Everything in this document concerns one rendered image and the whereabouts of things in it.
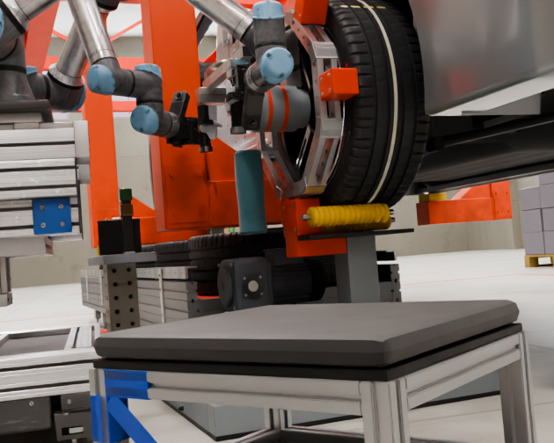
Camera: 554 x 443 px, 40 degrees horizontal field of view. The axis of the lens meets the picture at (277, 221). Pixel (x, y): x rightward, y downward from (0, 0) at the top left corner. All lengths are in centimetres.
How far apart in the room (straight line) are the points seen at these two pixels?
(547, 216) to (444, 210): 395
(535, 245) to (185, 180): 713
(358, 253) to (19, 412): 108
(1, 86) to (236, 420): 96
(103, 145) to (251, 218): 232
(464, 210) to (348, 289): 314
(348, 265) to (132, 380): 150
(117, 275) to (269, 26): 119
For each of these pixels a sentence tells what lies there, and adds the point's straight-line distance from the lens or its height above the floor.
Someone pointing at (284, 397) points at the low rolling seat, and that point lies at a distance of 74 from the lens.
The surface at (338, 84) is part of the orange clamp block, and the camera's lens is 202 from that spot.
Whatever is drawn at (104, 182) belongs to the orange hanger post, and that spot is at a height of 89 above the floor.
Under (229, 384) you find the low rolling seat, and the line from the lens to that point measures 78.
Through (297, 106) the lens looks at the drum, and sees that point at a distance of 228.
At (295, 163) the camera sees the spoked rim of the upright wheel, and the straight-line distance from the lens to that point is 253.
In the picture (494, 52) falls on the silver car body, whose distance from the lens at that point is 180.
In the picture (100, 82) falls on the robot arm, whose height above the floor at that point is 89.
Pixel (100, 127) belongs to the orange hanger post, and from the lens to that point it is 457.
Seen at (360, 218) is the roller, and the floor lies 50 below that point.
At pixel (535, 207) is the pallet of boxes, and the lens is 933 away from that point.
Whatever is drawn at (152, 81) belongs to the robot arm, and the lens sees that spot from 216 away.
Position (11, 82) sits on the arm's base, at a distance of 196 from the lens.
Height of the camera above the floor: 42
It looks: 2 degrees up
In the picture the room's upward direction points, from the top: 4 degrees counter-clockwise
